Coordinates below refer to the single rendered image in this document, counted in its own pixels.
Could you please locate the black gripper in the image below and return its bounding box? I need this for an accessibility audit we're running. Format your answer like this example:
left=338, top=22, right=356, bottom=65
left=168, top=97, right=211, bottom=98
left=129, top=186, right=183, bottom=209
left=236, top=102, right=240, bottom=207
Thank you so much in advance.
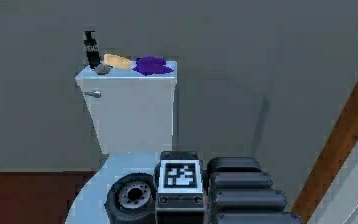
left=104, top=172, right=157, bottom=224

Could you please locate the white toilet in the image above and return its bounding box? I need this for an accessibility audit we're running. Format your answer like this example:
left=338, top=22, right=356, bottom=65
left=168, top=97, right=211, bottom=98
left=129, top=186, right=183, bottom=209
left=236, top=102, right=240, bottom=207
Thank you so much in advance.
left=64, top=59, right=179, bottom=224

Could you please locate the small grey lump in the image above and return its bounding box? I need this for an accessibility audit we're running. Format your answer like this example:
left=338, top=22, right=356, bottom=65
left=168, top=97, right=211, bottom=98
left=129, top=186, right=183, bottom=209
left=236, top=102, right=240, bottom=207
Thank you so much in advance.
left=93, top=63, right=113, bottom=76

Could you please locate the purple crumpled cloth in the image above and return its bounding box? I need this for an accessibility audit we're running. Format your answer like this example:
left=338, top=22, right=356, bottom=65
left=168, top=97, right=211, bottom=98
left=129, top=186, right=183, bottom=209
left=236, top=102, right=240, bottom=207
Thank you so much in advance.
left=132, top=55, right=175, bottom=77

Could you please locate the tan soap bar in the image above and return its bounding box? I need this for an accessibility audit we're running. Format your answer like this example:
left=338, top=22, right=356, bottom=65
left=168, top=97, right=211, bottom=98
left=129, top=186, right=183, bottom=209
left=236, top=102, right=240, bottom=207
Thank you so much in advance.
left=103, top=53, right=133, bottom=70

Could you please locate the black pump bottle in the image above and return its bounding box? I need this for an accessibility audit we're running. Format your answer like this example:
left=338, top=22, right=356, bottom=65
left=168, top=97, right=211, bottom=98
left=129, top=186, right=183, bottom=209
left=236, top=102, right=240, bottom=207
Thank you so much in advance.
left=83, top=30, right=101, bottom=70

